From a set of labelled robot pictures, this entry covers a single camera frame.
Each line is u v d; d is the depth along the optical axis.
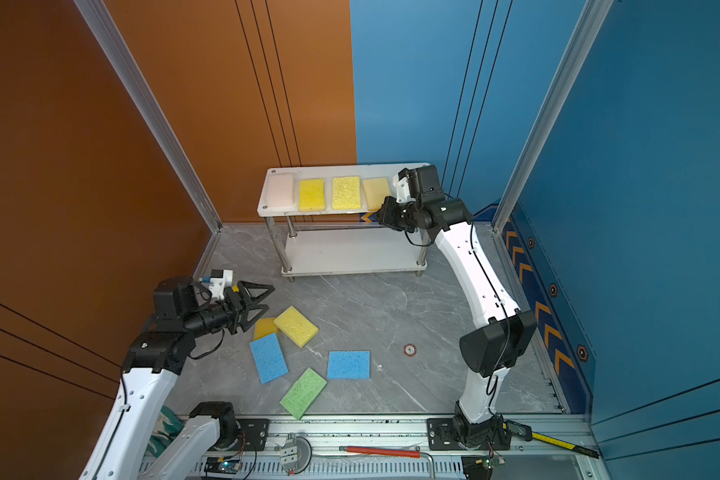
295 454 0.64
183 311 0.53
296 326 0.91
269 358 0.83
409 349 0.87
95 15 0.70
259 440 0.73
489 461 0.70
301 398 0.78
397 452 0.71
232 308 0.60
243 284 0.63
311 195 0.78
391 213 0.67
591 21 0.71
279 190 0.79
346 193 0.79
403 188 0.70
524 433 0.72
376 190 0.81
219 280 0.66
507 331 0.44
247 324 0.66
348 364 0.84
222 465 0.71
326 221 1.24
